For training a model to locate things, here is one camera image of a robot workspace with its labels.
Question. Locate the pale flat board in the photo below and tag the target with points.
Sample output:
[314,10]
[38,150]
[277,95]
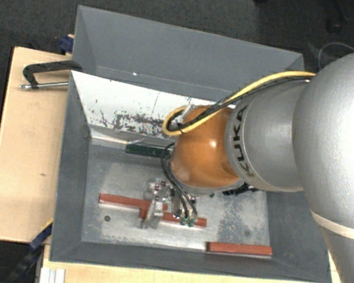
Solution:
[26,153]

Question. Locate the grey metal bin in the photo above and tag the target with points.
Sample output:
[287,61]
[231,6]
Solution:
[139,45]

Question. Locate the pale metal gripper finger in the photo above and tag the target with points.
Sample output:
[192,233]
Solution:
[147,216]
[157,216]

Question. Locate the dark green flat block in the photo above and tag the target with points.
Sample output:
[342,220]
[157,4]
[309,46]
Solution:
[144,150]

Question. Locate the red-brown flat block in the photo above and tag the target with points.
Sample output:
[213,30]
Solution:
[240,248]
[171,217]
[121,200]

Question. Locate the black cylinder on white bracket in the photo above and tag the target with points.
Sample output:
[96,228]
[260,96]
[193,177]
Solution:
[238,190]

